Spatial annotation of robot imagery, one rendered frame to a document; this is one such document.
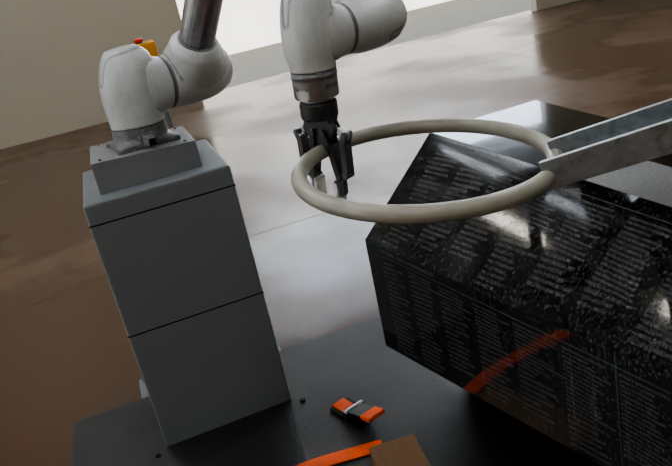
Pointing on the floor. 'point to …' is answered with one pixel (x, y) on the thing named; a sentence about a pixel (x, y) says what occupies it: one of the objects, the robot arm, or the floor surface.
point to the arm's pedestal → (189, 296)
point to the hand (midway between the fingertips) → (330, 194)
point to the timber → (399, 453)
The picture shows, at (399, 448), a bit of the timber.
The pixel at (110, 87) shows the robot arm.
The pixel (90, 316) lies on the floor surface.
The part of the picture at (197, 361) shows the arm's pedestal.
